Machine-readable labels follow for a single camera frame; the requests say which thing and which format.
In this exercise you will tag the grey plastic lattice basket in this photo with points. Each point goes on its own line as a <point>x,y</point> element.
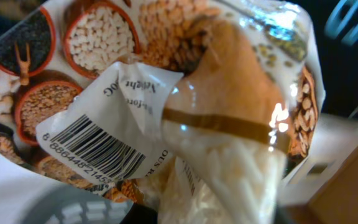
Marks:
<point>309,166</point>

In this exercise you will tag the brown cream snack bag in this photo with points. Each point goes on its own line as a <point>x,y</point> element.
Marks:
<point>189,108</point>

